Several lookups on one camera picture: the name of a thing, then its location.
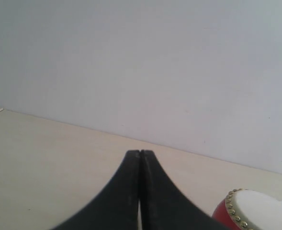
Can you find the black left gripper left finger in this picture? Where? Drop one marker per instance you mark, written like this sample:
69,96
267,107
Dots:
115,207

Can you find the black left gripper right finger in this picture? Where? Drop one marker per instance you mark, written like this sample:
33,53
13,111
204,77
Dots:
163,205

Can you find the small red drum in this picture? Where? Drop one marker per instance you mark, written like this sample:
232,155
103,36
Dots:
244,209

